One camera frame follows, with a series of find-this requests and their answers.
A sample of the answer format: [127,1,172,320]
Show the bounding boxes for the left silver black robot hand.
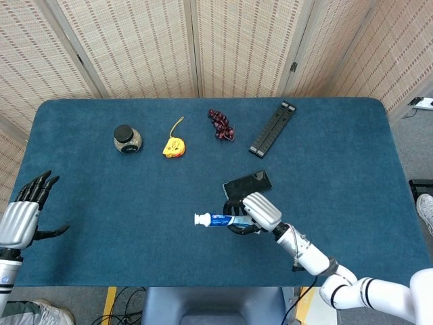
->
[0,170,71,251]

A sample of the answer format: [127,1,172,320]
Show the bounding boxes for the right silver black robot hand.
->
[223,192,283,236]

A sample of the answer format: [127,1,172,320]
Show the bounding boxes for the white blue toothpaste tube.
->
[193,211,253,228]

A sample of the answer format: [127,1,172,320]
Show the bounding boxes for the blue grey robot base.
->
[140,286,288,325]

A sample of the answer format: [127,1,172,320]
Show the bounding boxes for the black smartphone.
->
[222,170,273,202]

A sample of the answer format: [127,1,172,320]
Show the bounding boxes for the black folding stand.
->
[248,101,298,159]

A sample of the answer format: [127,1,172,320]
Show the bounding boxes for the green trouser leg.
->
[0,300,42,325]

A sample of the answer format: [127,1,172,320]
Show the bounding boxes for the dark red grape bunch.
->
[207,108,236,142]

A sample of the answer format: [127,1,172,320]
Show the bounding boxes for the orange white cardboard box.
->
[293,286,327,324]

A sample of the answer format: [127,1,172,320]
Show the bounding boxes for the yellow tape measure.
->
[162,116,188,159]

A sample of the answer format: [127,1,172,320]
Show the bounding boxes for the blue table cloth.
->
[6,97,428,288]

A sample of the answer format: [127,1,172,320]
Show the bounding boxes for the glass jar with black lid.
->
[113,124,143,156]

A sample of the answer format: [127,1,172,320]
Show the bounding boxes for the white sneaker with grey sole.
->
[415,193,433,236]

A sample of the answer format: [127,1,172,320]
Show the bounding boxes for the woven bamboo folding screen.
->
[0,0,433,204]

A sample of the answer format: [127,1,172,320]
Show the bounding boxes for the black floor cables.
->
[91,286,146,325]

